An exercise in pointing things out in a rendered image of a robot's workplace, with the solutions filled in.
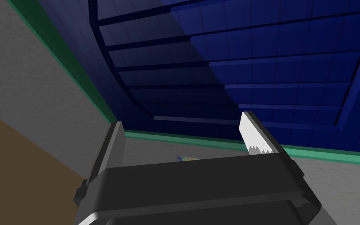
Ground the blue slatted panel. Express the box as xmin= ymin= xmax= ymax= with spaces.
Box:
xmin=87 ymin=0 xmax=360 ymax=132

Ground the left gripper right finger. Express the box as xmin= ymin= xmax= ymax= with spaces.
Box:
xmin=239 ymin=111 xmax=286 ymax=156

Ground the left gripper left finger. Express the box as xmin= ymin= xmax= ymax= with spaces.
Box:
xmin=87 ymin=121 xmax=127 ymax=186

